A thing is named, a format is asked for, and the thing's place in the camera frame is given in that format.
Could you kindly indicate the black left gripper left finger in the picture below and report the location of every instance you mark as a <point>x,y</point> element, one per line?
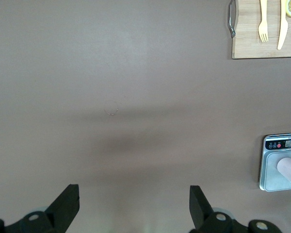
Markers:
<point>38,223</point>

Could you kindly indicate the brown table cover sheet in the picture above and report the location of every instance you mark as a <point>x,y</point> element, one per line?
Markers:
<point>111,72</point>

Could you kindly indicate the wooden cutting board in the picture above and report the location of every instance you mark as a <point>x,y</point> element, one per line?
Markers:
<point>247,46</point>

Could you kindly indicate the yellow plastic fork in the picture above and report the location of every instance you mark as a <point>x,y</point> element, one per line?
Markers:
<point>263,26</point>

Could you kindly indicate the silver digital kitchen scale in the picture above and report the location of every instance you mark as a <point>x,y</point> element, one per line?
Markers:
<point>269,174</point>

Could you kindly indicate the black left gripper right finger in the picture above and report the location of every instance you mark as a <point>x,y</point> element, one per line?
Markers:
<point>208,223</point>

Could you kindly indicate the pink plastic cup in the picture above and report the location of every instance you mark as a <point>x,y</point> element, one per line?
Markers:
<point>289,170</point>

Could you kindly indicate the yellow plastic knife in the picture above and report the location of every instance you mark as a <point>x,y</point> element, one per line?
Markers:
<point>282,26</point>

